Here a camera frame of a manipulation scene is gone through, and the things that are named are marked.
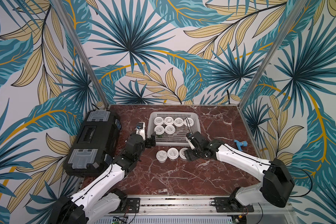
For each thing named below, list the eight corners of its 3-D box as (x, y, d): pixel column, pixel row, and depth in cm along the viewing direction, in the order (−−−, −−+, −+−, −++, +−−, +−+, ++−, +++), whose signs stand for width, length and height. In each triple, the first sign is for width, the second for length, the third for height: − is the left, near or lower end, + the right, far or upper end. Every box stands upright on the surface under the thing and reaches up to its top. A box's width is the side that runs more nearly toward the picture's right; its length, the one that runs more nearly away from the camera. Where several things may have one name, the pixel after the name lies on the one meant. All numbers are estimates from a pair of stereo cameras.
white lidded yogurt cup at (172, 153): (166, 162, 90) (166, 157, 85) (166, 152, 95) (166, 147, 89) (178, 162, 91) (179, 157, 85) (177, 152, 95) (178, 147, 89)
